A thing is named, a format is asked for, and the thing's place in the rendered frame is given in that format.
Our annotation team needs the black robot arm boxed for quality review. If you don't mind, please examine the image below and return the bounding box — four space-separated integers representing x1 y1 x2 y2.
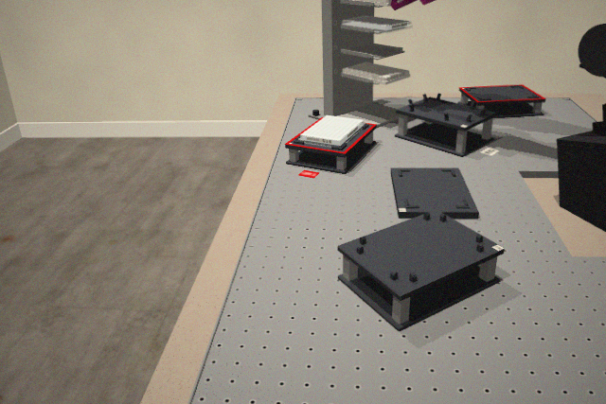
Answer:
578 24 606 136

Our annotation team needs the white multi-well plate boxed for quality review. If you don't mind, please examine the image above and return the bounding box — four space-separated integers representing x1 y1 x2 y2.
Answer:
298 115 365 148
341 62 410 85

